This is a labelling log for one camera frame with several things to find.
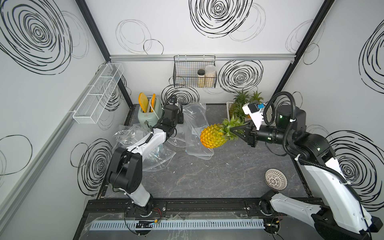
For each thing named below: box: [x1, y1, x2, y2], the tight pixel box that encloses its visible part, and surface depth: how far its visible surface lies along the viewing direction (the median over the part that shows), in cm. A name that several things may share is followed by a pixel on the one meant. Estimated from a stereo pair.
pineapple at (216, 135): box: [200, 115, 248, 149], surface depth 59 cm
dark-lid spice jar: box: [197, 69, 206, 88], surface depth 87 cm
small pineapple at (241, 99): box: [233, 88, 250, 111], surface depth 99 cm
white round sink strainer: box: [264, 168, 288, 191], surface depth 82 cm
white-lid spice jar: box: [204, 64, 217, 88], surface depth 86 cm
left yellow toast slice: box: [138, 92, 149, 113], surface depth 97 cm
